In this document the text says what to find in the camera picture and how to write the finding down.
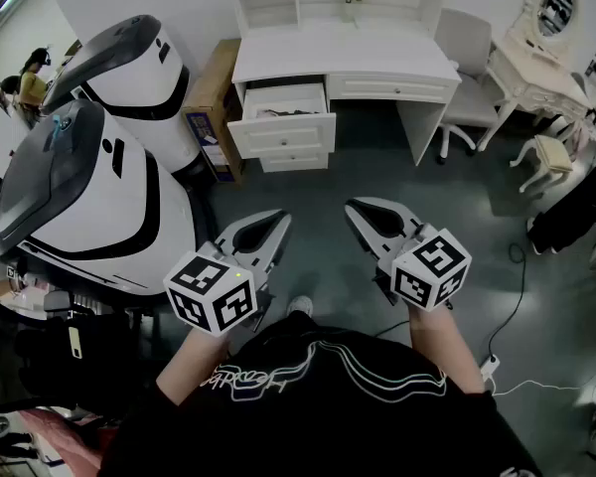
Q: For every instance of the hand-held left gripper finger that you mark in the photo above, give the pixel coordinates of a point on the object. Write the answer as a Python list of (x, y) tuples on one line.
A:
[(226, 236), (280, 246)]

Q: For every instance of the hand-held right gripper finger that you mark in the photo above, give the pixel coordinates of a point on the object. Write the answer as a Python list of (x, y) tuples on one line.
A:
[(402, 212), (370, 241)]

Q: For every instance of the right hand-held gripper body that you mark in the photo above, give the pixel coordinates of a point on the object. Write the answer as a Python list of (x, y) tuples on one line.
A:
[(427, 271)]

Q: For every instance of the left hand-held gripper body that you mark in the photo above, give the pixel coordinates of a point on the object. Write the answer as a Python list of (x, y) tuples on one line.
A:
[(206, 286)]

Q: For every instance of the person's left forearm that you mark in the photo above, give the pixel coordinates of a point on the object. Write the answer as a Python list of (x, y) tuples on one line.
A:
[(189, 361)]

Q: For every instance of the person's right forearm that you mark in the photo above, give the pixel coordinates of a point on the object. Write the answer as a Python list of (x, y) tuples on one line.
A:
[(447, 346)]

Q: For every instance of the white desk with drawers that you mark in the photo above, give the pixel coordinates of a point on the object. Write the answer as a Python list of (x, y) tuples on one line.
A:
[(338, 52)]

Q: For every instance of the person's white shoe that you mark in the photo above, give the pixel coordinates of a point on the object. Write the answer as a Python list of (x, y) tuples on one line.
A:
[(300, 305)]

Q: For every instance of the white power strip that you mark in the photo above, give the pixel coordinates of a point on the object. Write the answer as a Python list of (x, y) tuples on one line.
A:
[(490, 367)]

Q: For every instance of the brown cardboard box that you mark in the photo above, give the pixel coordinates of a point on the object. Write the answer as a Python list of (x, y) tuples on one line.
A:
[(208, 82)]

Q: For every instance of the grey office chair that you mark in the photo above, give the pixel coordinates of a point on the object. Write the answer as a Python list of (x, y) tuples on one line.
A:
[(464, 67)]

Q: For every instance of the cream stool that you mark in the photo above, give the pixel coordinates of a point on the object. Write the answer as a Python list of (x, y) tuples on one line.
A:
[(551, 154)]

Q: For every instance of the person's black printed shirt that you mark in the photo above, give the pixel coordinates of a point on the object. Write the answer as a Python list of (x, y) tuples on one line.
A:
[(318, 425)]

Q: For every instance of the black office chair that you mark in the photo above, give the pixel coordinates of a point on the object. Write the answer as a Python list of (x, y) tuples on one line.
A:
[(40, 361)]

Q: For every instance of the cream vanity table with mirror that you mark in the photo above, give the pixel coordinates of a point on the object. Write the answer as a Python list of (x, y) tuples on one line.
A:
[(536, 77)]

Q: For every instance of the white vase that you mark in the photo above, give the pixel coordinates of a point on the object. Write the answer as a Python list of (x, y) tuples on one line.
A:
[(348, 13)]

